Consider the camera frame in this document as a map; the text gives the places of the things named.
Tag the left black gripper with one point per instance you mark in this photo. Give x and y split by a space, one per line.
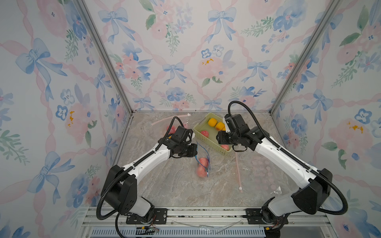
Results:
193 151

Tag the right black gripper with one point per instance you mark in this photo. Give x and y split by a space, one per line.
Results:
221 138

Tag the pink peach bottom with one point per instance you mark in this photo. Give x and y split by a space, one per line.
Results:
226 147

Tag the blue zipper clear bag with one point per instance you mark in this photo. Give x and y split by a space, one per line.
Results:
202 152

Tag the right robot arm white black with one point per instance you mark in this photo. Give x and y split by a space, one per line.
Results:
312 190

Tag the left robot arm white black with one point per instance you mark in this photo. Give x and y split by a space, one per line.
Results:
120 191

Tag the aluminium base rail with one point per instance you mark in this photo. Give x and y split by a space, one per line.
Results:
207 222

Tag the pink peach green leaf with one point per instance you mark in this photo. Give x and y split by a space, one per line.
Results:
204 161

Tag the light green plastic basket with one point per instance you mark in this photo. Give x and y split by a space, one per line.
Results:
211 141

